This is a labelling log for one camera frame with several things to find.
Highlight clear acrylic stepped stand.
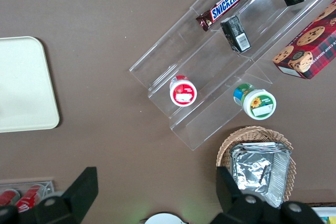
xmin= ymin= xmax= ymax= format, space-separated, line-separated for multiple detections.
xmin=190 ymin=0 xmax=336 ymax=83
xmin=128 ymin=6 xmax=272 ymax=152

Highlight white snack tray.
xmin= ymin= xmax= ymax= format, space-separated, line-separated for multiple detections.
xmin=306 ymin=202 xmax=336 ymax=224

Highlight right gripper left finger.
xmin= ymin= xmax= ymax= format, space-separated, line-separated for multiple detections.
xmin=33 ymin=166 xmax=99 ymax=224

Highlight green lid yogurt cup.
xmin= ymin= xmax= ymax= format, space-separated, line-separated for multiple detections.
xmin=233 ymin=83 xmax=277 ymax=121

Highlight red lid yogurt cup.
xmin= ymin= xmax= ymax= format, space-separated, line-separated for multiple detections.
xmin=169 ymin=75 xmax=198 ymax=108

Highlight cream plastic tray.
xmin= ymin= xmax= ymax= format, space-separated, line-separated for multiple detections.
xmin=0 ymin=36 xmax=60 ymax=133

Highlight red soda cans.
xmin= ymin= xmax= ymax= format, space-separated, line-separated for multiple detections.
xmin=15 ymin=184 xmax=44 ymax=213

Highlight Snickers chocolate bar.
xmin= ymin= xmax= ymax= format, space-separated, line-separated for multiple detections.
xmin=195 ymin=0 xmax=251 ymax=33

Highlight tan wicker basket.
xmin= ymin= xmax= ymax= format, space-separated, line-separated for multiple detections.
xmin=216 ymin=125 xmax=297 ymax=204

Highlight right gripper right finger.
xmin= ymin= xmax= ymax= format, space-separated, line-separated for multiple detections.
xmin=212 ymin=166 xmax=283 ymax=224

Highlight red cola bottle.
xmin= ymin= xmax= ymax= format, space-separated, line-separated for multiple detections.
xmin=0 ymin=189 xmax=22 ymax=207

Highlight red tartan cookie box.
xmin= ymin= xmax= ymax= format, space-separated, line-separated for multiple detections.
xmin=272 ymin=0 xmax=336 ymax=80

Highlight clear acrylic bottle rack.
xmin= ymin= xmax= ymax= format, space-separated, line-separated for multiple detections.
xmin=0 ymin=180 xmax=55 ymax=209

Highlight silver foil container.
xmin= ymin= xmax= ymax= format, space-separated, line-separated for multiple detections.
xmin=229 ymin=142 xmax=292 ymax=209

